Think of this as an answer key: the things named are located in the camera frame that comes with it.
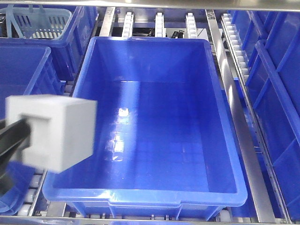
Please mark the blue bin front left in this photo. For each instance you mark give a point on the blue bin front left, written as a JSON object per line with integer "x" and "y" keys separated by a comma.
{"x": 24, "y": 70}

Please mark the blue bin back left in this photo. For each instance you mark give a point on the blue bin back left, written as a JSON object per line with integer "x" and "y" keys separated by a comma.
{"x": 67, "y": 51}

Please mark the light blue plastic basket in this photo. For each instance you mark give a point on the light blue plastic basket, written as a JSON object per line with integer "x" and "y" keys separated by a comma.
{"x": 36, "y": 22}

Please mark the large blue target bin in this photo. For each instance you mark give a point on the large blue target bin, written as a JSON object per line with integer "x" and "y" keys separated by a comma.
{"x": 163, "y": 143}

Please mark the gray hollow cube base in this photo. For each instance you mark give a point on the gray hollow cube base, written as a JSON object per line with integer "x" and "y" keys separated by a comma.
{"x": 61, "y": 129}

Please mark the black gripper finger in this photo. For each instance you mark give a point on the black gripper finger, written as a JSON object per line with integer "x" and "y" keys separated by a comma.
{"x": 11, "y": 137}

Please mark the white roller track right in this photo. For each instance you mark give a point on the white roller track right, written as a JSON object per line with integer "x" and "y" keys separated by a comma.
{"x": 235, "y": 45}

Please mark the blue bin right side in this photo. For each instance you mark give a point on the blue bin right side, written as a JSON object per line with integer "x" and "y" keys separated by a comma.
{"x": 270, "y": 41}

